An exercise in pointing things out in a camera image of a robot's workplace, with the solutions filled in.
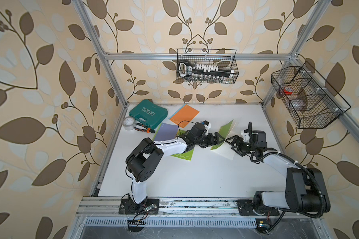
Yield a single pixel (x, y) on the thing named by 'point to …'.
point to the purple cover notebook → (167, 132)
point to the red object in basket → (287, 92)
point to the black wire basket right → (310, 101)
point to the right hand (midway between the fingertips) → (228, 143)
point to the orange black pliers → (147, 130)
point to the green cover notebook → (187, 155)
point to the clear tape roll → (129, 123)
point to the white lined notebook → (223, 148)
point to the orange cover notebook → (184, 115)
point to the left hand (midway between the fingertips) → (218, 138)
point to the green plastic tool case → (148, 114)
